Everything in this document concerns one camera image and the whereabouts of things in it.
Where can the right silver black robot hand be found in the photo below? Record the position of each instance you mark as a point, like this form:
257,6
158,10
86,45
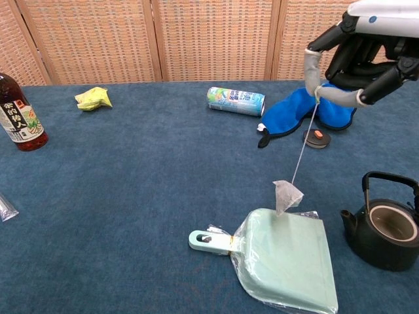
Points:
376,19

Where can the black teapot lid orange knob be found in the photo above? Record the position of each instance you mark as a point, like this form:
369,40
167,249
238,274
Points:
316,139

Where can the black cast iron teapot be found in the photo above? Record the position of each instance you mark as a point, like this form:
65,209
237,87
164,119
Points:
376,252

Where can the blue sleep mask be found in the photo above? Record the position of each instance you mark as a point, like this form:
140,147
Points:
288,114

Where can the white blue drink can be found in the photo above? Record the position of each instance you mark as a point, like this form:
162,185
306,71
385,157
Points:
235,100

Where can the woven wooden folding screen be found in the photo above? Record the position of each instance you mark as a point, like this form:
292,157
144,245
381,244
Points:
209,39

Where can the mint green dustpan in wrap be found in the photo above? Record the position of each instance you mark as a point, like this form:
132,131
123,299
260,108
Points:
284,261

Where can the crumpled yellow paper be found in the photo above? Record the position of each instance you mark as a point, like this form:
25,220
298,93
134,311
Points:
93,98

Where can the blue carpet table mat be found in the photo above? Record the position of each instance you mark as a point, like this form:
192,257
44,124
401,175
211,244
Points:
114,196

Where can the dark glass sauce bottle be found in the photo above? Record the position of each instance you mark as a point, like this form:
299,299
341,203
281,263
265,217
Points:
19,121

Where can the clear plastic wrapper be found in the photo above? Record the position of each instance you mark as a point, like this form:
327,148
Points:
6,209

